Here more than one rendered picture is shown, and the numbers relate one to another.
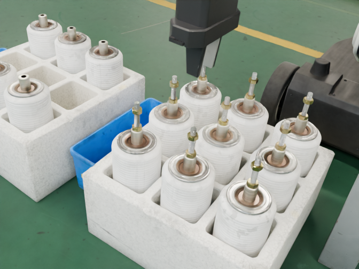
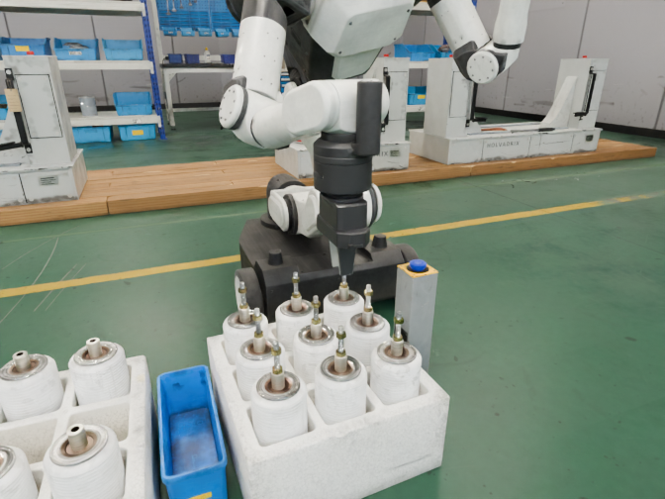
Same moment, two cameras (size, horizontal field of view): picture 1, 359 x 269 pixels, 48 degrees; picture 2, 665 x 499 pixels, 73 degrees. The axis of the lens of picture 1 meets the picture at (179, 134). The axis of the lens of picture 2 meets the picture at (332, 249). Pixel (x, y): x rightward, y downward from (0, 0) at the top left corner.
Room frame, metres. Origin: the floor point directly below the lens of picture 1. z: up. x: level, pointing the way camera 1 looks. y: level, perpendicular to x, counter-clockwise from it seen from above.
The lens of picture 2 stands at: (0.15, 0.53, 0.76)
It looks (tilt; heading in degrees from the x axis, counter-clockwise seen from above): 23 degrees down; 305
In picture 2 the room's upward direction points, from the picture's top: straight up
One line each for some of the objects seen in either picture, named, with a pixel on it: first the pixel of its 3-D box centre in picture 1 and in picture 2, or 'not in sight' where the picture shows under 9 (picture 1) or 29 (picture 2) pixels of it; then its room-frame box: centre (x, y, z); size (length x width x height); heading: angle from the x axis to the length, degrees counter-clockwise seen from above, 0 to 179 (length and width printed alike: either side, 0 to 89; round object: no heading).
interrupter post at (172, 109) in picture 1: (172, 108); (259, 343); (0.69, 0.02, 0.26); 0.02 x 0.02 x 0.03
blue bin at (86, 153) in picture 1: (128, 147); (191, 436); (0.79, 0.13, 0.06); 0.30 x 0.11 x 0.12; 147
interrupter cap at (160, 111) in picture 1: (172, 113); (259, 349); (0.69, 0.02, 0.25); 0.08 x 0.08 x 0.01
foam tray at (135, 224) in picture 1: (211, 191); (317, 398); (0.63, -0.08, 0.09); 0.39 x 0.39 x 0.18; 59
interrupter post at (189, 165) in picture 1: (189, 161); (340, 361); (0.53, -0.02, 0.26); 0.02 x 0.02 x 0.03
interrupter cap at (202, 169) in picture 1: (189, 167); (340, 367); (0.53, -0.02, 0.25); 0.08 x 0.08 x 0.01
